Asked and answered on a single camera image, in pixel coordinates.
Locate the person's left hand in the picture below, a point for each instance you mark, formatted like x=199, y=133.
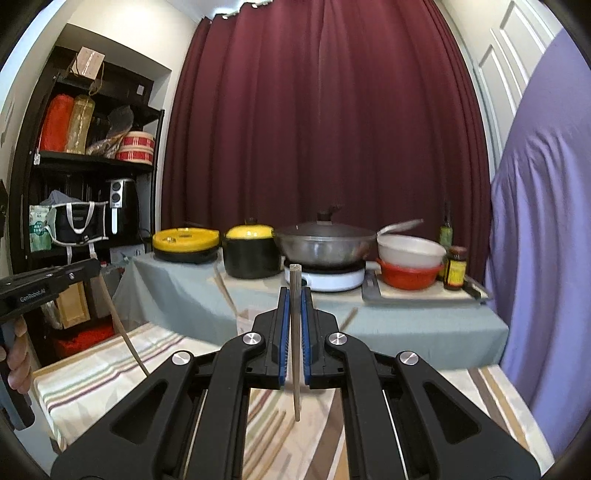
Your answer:
x=21, y=364

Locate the red fabric bag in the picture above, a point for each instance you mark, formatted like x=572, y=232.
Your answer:
x=83, y=341

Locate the grey-green tablecloth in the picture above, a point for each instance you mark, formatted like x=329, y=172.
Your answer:
x=415, y=332

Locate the row of wooden chopsticks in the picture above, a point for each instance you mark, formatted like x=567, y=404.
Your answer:
x=272, y=427

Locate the maroon curtain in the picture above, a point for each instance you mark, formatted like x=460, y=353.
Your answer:
x=323, y=115

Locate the dark green oil bottle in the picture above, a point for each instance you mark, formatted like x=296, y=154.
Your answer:
x=445, y=235

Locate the black shelf unit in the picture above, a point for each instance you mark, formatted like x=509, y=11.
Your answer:
x=92, y=161

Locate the white door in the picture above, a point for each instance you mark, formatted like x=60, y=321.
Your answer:
x=503, y=69

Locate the grey cutting board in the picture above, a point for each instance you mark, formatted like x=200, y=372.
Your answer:
x=415, y=297

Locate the yellow box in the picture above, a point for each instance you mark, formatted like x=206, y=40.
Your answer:
x=71, y=307

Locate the brown paper gift bag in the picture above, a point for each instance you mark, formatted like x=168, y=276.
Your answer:
x=87, y=64

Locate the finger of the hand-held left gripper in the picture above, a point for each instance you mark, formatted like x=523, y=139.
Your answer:
x=74, y=277

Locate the grey plastic bag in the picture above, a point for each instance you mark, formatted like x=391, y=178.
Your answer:
x=122, y=120

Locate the green packet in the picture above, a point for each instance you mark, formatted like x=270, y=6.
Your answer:
x=40, y=230

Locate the white bowl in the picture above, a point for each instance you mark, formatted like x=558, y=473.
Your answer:
x=406, y=251

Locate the black pot with yellow lid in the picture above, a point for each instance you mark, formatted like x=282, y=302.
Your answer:
x=249, y=258

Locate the black air fryer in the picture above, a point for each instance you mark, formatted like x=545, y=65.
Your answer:
x=127, y=207

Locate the red striped round box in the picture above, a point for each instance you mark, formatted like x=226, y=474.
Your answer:
x=136, y=147

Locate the red colander bowl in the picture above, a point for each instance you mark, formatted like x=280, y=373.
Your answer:
x=406, y=277

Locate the purple drape cloth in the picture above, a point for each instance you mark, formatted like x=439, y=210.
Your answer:
x=545, y=230

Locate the dark wok lid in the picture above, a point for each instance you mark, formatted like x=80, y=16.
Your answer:
x=323, y=230

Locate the black griddle with yellow lid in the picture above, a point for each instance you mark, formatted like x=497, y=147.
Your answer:
x=184, y=237

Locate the steel wok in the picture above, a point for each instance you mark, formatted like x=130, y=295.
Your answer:
x=318, y=251

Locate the brown sauce jar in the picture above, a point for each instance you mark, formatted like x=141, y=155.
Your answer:
x=455, y=272

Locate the clear snack bag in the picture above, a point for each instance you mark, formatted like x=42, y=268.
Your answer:
x=104, y=147

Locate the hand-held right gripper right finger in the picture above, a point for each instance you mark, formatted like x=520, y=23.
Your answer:
x=305, y=341

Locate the orange package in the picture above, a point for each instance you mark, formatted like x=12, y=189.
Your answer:
x=55, y=124

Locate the striped tablecloth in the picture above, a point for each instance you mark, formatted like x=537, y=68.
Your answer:
x=92, y=383

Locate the white cardboard box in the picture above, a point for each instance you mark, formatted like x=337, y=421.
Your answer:
x=134, y=253

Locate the white induction cooker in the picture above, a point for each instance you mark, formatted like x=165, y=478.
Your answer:
x=332, y=279

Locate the golden package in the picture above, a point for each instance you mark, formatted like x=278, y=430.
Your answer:
x=81, y=124

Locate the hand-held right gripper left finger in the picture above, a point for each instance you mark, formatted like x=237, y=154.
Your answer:
x=285, y=341

